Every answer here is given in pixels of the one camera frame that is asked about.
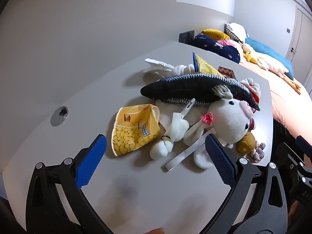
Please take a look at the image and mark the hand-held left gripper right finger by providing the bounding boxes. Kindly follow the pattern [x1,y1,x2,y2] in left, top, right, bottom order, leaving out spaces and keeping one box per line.
[200,135,289,234]

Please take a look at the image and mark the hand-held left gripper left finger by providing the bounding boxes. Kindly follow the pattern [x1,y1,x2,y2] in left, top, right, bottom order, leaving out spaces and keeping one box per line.
[26,134,113,234]

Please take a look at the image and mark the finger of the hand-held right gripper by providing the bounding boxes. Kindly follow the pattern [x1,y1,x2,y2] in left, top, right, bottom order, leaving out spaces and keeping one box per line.
[295,135,312,159]
[277,143,306,169]

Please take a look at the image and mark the small brown plush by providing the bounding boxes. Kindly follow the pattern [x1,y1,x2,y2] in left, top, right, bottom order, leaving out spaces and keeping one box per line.
[236,132,256,154]

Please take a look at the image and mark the white plastic strip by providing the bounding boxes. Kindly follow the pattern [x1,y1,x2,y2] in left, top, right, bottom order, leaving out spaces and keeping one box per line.
[162,129,217,171]

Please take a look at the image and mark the white rabbit plush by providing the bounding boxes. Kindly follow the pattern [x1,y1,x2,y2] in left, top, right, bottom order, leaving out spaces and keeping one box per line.
[184,78,262,170]

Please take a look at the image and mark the yellow snack bag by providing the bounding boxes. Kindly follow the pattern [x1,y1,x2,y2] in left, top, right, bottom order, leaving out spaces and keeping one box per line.
[111,104,162,157]

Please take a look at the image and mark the white cloth bundle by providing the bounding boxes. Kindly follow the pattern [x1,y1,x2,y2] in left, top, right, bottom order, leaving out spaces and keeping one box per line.
[149,112,190,160]

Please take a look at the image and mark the white plastic tool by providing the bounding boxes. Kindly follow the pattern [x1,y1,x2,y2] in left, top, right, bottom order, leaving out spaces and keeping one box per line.
[179,98,197,117]

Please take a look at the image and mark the black fish plush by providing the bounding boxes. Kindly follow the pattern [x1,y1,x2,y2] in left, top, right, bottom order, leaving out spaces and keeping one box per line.
[140,73,261,111]

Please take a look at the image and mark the person's right hand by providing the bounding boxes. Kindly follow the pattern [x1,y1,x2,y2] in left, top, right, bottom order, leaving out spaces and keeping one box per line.
[288,200,303,226]

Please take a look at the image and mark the orange bed sheet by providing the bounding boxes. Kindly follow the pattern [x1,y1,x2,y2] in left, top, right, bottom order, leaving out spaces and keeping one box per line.
[240,61,312,142]

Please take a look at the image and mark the red plush toy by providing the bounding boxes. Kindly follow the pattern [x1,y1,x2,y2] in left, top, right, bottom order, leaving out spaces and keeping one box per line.
[246,84,262,105]

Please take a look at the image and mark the white goose plush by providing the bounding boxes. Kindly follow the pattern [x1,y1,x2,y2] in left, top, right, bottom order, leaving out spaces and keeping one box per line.
[240,43,303,94]

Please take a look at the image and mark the long yellow packet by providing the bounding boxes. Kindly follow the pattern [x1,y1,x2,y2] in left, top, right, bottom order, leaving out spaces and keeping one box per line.
[191,52,228,78]

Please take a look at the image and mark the yellow duck plush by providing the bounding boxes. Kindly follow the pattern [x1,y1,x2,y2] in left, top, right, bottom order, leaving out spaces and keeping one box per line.
[244,51,259,64]

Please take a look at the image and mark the white door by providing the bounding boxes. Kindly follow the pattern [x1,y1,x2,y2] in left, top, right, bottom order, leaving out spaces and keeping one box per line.
[286,5,312,66]

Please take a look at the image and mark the navy patterned pillow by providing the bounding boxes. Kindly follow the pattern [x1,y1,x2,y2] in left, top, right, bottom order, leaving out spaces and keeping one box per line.
[192,34,240,64]

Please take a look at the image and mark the white glove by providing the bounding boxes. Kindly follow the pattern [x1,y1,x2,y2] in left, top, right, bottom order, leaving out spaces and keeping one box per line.
[143,58,195,77]

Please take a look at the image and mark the pink blanket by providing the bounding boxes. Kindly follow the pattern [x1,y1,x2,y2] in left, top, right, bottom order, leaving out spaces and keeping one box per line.
[216,39,244,54]

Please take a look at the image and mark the mustard yellow plush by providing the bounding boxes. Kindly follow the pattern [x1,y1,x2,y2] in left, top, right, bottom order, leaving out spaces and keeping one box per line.
[201,28,230,41]

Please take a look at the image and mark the checkered white pillow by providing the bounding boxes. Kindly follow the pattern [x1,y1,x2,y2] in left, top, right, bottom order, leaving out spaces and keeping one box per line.
[224,23,248,45]

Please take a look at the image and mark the purple hair tie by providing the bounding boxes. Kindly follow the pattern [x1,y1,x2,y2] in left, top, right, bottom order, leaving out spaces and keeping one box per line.
[249,143,266,163]

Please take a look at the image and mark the grey cable grommet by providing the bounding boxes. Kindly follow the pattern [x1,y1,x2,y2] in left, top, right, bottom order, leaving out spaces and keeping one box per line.
[51,106,70,127]

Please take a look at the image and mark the black wall panel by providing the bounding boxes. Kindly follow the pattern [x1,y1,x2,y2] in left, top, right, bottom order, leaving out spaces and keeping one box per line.
[179,30,195,44]

